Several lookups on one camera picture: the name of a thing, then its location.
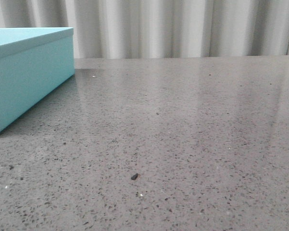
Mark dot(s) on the small black debris chip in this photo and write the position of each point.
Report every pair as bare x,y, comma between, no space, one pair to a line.
135,176

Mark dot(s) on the light blue storage box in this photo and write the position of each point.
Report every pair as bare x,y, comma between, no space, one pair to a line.
33,62

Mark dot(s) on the white pleated curtain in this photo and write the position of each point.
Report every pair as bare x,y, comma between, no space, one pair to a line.
117,29

